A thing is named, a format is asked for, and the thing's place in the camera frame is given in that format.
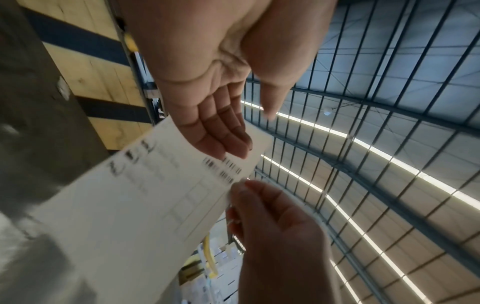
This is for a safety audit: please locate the clear plastic scrap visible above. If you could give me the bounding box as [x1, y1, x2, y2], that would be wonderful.
[55, 76, 72, 101]

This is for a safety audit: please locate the person's left hand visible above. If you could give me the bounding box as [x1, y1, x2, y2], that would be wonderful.
[116, 0, 339, 161]

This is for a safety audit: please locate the person's right hand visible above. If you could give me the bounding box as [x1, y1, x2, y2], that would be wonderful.
[224, 179, 342, 304]

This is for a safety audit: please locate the yellow black striped barrier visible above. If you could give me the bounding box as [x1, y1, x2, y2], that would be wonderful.
[16, 0, 166, 151]

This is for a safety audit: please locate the white printed label paper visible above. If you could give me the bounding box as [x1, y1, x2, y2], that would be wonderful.
[27, 114, 275, 304]

